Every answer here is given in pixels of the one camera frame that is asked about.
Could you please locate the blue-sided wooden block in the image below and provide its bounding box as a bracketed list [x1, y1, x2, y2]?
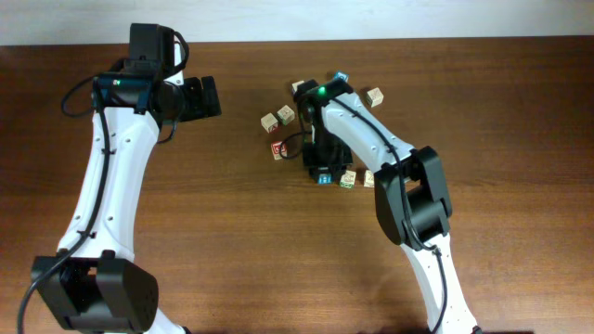
[317, 173, 333, 185]

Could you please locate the green V wooden block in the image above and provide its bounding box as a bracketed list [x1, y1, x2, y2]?
[339, 170, 356, 188]

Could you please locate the K wooden block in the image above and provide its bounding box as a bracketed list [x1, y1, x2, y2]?
[364, 170, 375, 187]

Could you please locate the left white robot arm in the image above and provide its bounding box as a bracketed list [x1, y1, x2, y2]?
[30, 72, 221, 333]

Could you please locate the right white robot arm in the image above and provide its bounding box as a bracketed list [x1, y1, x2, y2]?
[294, 85, 481, 333]

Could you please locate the red E wooden block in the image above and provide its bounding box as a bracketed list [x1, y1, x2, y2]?
[270, 141, 287, 161]

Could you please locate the green-edged wooden block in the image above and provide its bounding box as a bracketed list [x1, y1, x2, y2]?
[277, 105, 295, 125]

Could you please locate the red A wooden block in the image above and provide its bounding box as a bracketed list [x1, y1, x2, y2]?
[261, 113, 279, 134]

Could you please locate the blue D wooden block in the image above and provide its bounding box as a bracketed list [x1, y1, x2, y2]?
[291, 81, 303, 96]

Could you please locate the plain picture wooden block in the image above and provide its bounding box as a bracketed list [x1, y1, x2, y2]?
[366, 87, 384, 108]

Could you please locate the blue 5 wooden block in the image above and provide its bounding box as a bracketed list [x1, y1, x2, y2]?
[333, 71, 349, 82]

